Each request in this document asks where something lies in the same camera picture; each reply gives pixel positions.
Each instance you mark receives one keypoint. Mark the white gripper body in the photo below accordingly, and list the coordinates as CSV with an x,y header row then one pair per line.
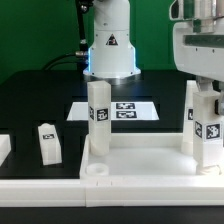
x,y
199,54

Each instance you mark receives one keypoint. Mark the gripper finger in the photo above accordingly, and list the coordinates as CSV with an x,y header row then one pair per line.
x,y
204,84

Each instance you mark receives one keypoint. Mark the white desk top tray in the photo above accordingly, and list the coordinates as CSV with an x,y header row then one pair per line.
x,y
147,155

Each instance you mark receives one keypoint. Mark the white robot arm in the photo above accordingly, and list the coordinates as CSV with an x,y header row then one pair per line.
x,y
112,57

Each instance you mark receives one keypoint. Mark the white marker plate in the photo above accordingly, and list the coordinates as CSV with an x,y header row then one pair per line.
x,y
120,111

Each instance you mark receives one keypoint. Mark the white front rail barrier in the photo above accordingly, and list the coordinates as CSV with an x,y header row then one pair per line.
x,y
154,191

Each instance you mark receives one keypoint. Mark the white left rail block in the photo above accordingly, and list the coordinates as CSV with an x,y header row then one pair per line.
x,y
5,147

